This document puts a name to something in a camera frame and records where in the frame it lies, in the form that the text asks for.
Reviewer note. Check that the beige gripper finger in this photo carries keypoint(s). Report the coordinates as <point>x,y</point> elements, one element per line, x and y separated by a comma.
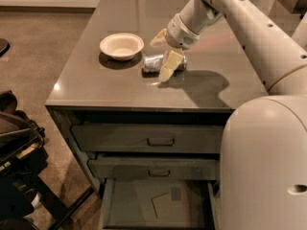
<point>171,61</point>
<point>160,39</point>

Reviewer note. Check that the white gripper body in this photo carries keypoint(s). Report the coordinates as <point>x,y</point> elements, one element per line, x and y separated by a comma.
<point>179,33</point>

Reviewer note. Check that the silver blue redbull can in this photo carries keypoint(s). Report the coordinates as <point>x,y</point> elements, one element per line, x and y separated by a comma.
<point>153,64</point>

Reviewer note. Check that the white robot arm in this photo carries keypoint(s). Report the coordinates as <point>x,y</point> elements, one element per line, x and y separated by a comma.
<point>263,164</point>

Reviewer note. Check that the grey top left drawer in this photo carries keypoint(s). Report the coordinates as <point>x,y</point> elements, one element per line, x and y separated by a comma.
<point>148,138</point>

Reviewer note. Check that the grey middle left drawer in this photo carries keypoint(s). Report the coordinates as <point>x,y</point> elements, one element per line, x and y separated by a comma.
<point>169,166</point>

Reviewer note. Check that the grey open bottom drawer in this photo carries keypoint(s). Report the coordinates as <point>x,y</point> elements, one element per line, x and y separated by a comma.
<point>127,205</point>

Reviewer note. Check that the white paper bowl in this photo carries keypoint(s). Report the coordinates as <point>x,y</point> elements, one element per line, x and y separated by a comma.
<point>122,46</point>

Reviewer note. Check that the brown square card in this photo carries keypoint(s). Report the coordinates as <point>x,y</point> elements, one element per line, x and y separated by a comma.
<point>162,205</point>

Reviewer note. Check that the black round object at left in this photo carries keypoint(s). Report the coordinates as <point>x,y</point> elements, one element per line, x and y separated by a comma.
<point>4,46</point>

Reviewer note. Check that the black office chair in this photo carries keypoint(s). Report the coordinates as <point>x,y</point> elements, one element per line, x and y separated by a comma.
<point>22,158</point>

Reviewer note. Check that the grey counter cabinet frame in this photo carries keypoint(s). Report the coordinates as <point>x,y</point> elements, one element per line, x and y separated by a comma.
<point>67,116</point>

